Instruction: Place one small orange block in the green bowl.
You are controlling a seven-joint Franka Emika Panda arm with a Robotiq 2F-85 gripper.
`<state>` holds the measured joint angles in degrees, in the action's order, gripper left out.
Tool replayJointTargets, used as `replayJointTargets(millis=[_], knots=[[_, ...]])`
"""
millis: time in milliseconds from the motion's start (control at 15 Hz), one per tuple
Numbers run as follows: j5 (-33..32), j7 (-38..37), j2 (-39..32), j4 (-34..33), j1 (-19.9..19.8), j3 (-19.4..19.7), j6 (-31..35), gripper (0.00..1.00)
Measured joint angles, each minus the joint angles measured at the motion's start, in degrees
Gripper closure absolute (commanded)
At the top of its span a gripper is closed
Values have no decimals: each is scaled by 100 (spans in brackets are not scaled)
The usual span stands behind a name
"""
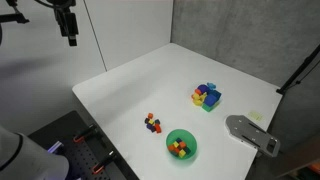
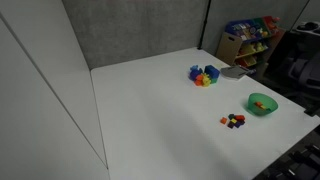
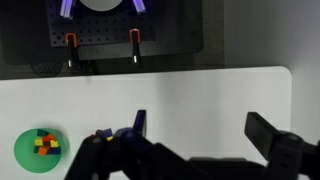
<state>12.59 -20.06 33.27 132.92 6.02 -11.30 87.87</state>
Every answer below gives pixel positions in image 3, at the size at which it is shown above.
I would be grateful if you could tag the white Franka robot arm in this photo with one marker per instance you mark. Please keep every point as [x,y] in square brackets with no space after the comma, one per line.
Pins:
[100,4]

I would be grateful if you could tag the small yellow wooden block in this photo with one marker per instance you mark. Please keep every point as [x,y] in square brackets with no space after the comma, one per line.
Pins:
[38,141]
[54,144]
[110,138]

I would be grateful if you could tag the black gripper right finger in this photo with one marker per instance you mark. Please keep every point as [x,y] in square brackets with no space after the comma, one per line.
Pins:
[263,133]

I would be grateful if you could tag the small green wooden block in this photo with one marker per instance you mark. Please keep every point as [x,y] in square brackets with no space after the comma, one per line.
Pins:
[41,132]
[35,149]

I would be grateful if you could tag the black round ribbed foot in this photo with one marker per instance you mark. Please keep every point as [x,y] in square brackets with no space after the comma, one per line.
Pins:
[46,69]

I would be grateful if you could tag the small orange wooden block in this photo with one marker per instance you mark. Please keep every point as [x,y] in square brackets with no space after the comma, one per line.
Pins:
[42,150]

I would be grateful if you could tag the small red-orange wooden block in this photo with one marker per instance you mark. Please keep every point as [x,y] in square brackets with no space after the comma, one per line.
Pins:
[49,137]

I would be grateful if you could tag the green bowl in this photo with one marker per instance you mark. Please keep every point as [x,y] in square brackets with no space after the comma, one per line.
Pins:
[26,163]

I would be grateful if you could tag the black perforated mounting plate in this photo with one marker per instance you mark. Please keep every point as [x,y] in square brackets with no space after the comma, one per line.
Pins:
[100,30]

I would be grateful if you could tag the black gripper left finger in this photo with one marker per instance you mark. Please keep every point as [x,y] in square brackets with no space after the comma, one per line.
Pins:
[140,121]

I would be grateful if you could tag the small blue wooden block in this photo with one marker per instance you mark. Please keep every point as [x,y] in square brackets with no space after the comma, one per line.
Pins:
[55,150]
[107,132]

